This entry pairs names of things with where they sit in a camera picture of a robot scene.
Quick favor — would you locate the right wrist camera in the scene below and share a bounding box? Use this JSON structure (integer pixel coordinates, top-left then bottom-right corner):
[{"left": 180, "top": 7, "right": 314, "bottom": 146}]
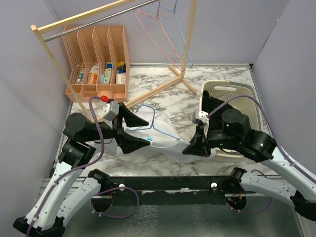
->
[{"left": 192, "top": 110, "right": 209, "bottom": 127}]

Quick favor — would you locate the cream laundry basket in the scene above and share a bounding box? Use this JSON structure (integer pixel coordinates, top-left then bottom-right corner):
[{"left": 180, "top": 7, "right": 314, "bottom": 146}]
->
[{"left": 201, "top": 80, "right": 263, "bottom": 163}]

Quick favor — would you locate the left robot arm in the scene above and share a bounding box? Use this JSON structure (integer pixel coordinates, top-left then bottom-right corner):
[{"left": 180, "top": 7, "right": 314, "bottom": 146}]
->
[{"left": 13, "top": 100, "right": 150, "bottom": 237}]

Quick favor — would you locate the black t shirt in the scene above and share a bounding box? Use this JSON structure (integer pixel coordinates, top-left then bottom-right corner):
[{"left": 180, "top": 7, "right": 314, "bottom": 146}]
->
[{"left": 201, "top": 90, "right": 233, "bottom": 133}]

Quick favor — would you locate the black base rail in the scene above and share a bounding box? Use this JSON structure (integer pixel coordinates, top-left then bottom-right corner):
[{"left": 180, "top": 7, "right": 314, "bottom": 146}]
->
[{"left": 109, "top": 176, "right": 248, "bottom": 206}]

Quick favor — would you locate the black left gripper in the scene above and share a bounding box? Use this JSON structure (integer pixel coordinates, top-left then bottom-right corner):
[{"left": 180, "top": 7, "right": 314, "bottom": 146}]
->
[{"left": 85, "top": 102, "right": 152, "bottom": 152}]

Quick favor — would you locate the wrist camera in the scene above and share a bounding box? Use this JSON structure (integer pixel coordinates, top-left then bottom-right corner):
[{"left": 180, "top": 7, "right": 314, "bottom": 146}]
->
[
  {"left": 192, "top": 110, "right": 209, "bottom": 127},
  {"left": 102, "top": 101, "right": 119, "bottom": 121}
]

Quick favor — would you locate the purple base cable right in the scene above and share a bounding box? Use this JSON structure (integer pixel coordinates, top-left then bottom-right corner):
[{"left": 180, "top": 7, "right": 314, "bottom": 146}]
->
[{"left": 229, "top": 169, "right": 275, "bottom": 215}]

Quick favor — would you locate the pink plastic organizer basket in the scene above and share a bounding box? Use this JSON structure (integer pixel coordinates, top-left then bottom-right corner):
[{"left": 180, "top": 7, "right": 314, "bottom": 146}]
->
[{"left": 62, "top": 26, "right": 130, "bottom": 102}]

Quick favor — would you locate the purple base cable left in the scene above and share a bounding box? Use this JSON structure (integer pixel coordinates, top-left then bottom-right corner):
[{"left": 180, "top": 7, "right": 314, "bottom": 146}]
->
[{"left": 90, "top": 186, "right": 140, "bottom": 219}]

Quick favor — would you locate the blue hanger with white shirt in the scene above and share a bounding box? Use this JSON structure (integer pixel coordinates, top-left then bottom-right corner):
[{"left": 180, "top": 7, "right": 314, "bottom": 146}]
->
[{"left": 125, "top": 104, "right": 181, "bottom": 141}]

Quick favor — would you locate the wooden clothes rack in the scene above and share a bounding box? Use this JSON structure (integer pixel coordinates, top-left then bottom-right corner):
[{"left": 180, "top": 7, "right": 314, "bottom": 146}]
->
[{"left": 31, "top": 0, "right": 198, "bottom": 120}]

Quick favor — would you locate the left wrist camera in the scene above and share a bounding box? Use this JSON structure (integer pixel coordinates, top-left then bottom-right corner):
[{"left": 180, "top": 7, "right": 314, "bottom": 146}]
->
[{"left": 102, "top": 101, "right": 119, "bottom": 121}]

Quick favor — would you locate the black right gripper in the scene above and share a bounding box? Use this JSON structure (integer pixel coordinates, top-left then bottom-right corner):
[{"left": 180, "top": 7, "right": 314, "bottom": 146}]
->
[{"left": 182, "top": 125, "right": 241, "bottom": 158}]

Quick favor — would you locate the white t shirt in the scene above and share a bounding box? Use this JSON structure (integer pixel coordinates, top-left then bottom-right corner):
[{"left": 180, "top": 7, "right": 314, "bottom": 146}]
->
[{"left": 105, "top": 112, "right": 199, "bottom": 165}]

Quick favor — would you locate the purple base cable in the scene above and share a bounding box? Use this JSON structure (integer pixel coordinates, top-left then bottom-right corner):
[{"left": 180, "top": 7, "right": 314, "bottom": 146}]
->
[
  {"left": 90, "top": 186, "right": 140, "bottom": 219},
  {"left": 229, "top": 169, "right": 275, "bottom": 215}
]

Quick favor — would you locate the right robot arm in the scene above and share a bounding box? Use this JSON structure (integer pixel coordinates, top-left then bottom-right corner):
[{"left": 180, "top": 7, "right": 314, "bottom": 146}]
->
[{"left": 182, "top": 109, "right": 316, "bottom": 221}]

